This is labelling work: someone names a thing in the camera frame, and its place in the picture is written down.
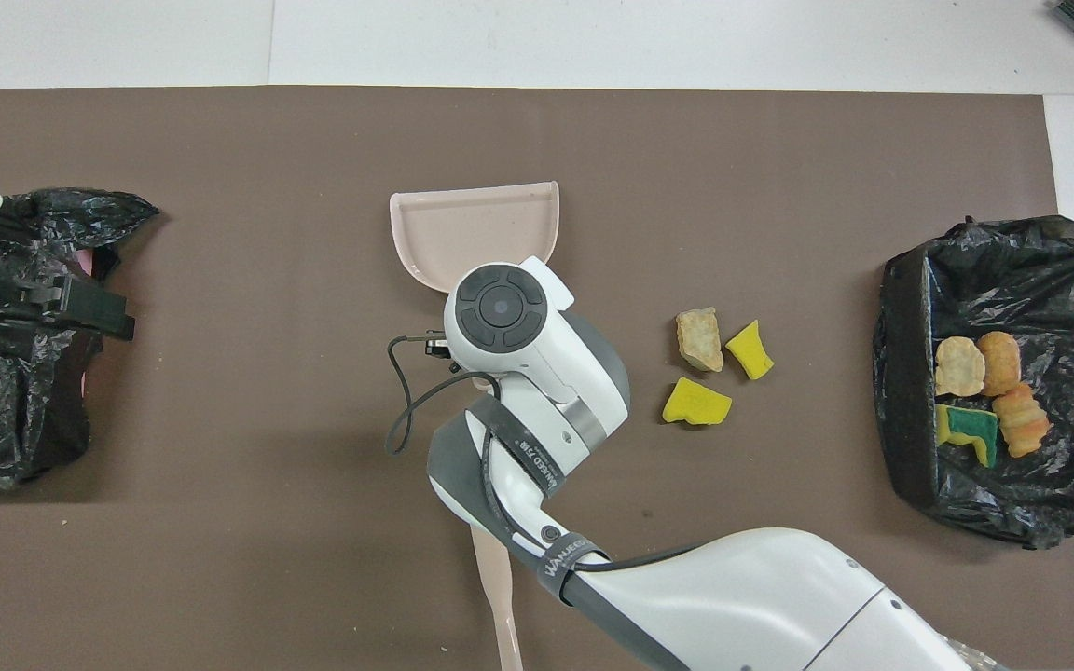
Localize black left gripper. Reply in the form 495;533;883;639
0;278;137;342

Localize beige plastic dustpan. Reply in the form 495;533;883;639
390;182;561;390

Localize beige hand brush black bristles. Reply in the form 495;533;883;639
470;522;526;671

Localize pale rock-like bread chunk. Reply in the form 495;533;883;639
675;307;725;374

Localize wide yellow sponge piece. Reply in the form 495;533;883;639
662;377;734;427

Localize small yellow sponge piece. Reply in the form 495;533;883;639
725;320;776;381

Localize yellow sponge with green back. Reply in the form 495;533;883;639
934;403;1000;469

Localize brown peanut-shaped bread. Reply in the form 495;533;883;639
977;331;1023;397

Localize orange striped bread roll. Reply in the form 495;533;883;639
992;384;1052;459

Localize pink plastic bin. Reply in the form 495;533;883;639
74;244;102;397

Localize black trash bag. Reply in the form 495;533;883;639
0;188;160;492

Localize right black trash bag bin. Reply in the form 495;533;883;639
873;214;1074;551

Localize brown table mat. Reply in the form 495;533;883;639
0;86;1074;671

